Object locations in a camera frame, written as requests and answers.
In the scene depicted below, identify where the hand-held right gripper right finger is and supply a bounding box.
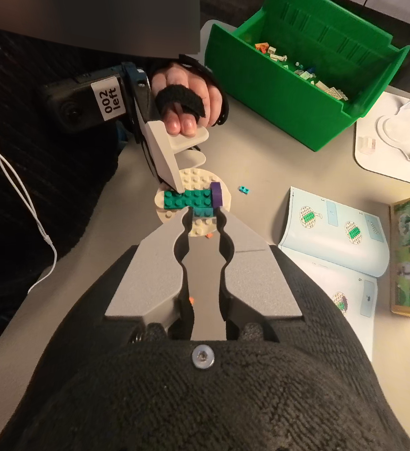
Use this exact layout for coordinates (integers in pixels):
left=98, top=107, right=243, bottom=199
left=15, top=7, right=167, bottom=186
left=216, top=207, right=304, bottom=334

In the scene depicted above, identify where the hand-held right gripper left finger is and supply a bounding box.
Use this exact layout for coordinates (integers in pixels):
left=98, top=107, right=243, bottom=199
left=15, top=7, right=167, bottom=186
left=103, top=207, right=196, bottom=334

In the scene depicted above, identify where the white cable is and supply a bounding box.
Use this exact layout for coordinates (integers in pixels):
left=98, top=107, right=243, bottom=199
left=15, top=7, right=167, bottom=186
left=0, top=106, right=58, bottom=295

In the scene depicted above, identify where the pile of loose lego pieces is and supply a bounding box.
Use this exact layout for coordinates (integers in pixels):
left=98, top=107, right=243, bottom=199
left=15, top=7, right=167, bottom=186
left=254, top=40, right=348, bottom=101

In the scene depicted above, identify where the green plastic bin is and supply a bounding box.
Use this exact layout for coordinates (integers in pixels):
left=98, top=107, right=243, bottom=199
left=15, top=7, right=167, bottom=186
left=204, top=0, right=410, bottom=152

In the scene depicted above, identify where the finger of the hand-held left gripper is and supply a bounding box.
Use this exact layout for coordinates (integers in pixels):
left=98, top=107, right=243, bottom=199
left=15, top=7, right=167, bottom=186
left=144, top=119, right=185, bottom=194

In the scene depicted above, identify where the dark green lego plate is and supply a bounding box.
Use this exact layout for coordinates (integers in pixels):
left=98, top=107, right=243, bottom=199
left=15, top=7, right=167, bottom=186
left=164, top=190, right=214, bottom=209

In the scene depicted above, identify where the light blue instruction booklet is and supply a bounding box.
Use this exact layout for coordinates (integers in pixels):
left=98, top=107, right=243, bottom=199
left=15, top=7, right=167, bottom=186
left=278, top=186, right=390, bottom=363

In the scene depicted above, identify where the person's black clothing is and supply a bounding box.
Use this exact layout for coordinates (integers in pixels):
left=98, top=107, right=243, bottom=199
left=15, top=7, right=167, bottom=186
left=0, top=23, right=156, bottom=367

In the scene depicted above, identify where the person's left hand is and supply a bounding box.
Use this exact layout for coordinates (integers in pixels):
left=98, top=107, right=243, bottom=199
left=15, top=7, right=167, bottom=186
left=151, top=56, right=228, bottom=139

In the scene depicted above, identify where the wooden-top white tilting stand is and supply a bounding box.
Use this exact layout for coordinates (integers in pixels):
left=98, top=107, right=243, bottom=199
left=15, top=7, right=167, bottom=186
left=354, top=79, right=410, bottom=187

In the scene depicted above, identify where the purple lego brick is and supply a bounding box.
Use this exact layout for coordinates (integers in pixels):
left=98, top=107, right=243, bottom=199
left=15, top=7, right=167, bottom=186
left=209, top=181, right=224, bottom=208

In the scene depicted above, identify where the round cream lego plate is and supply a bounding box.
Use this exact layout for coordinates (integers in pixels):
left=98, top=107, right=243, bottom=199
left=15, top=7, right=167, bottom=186
left=153, top=168, right=232, bottom=238

